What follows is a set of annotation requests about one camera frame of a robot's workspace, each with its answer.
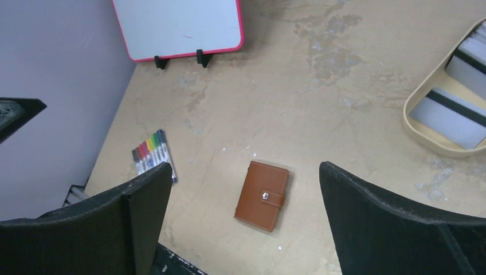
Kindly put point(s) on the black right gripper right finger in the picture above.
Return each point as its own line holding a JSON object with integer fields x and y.
{"x": 376, "y": 231}

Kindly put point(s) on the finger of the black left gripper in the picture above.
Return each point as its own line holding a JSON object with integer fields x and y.
{"x": 16, "y": 112}

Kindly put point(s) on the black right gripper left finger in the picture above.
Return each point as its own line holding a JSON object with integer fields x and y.
{"x": 31, "y": 246}

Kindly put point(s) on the brown leather card holder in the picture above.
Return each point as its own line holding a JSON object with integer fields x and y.
{"x": 262, "y": 196}

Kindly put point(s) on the beige oval card tray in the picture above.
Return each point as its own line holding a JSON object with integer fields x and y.
{"x": 429, "y": 125}

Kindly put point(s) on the pack of coloured markers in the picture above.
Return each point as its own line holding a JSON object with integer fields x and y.
{"x": 152, "y": 152}

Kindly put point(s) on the black whiteboard stand left clip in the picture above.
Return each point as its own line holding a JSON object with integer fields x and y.
{"x": 161, "y": 63}

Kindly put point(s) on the black whiteboard stand clip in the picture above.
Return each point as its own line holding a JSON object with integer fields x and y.
{"x": 161, "y": 63}
{"x": 203, "y": 58}

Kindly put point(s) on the pink framed whiteboard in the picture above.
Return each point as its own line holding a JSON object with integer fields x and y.
{"x": 172, "y": 29}

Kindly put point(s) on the black whiteboard stand right clip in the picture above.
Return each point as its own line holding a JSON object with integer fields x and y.
{"x": 203, "y": 58}

